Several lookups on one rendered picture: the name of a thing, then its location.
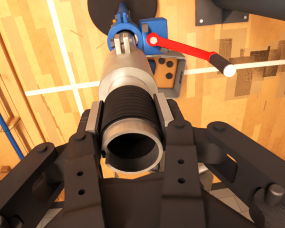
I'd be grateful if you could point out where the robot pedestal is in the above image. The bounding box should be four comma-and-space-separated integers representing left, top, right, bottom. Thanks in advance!
195, 0, 285, 27

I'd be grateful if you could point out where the red crank black handle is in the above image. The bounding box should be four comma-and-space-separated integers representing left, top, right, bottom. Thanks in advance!
146, 32, 237, 78

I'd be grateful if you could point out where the blue pole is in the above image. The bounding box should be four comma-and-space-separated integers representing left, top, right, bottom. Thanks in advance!
0, 94, 25, 161

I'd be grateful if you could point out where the grey rail tray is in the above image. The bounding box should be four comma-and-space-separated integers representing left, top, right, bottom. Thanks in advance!
146, 52, 187, 99

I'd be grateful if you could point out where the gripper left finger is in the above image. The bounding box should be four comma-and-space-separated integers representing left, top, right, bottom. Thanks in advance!
0, 100, 105, 228

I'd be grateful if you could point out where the blue clamp collar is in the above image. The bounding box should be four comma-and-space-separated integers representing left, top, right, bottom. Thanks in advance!
106, 22, 143, 52

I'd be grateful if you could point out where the wooden gym bench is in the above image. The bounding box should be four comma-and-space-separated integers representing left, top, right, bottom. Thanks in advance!
0, 15, 53, 182

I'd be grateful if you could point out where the blue winder box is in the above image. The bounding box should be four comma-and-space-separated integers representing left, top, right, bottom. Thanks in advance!
138, 18, 169, 55

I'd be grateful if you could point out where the silver forked bracket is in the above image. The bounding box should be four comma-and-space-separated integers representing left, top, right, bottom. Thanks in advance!
111, 32, 136, 56

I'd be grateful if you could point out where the black round post base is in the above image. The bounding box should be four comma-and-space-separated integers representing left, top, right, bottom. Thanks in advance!
87, 0, 158, 34

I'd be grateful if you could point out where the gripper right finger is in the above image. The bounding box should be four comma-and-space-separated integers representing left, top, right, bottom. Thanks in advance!
153, 93, 285, 228

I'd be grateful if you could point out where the silver tube black grip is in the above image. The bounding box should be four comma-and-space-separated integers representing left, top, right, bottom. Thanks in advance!
98, 48, 165, 176

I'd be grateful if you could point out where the blue cam lever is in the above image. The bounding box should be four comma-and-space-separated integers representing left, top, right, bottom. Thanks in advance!
115, 2, 131, 25

